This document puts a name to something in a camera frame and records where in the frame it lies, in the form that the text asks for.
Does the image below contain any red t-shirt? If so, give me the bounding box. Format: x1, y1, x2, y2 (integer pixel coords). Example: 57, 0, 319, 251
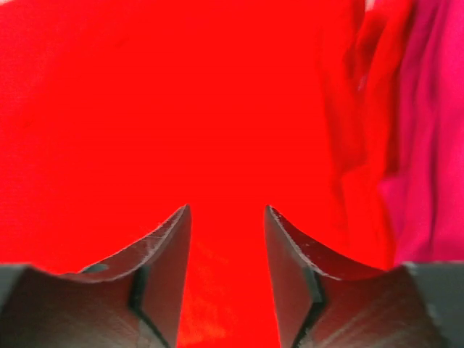
1, 1, 413, 347

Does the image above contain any folded magenta t-shirt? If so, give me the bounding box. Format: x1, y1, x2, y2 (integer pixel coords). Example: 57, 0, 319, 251
380, 1, 463, 264

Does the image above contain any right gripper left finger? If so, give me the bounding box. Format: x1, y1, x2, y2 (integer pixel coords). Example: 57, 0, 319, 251
1, 206, 191, 347

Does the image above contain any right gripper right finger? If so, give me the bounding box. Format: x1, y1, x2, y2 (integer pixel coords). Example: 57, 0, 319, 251
265, 207, 463, 347

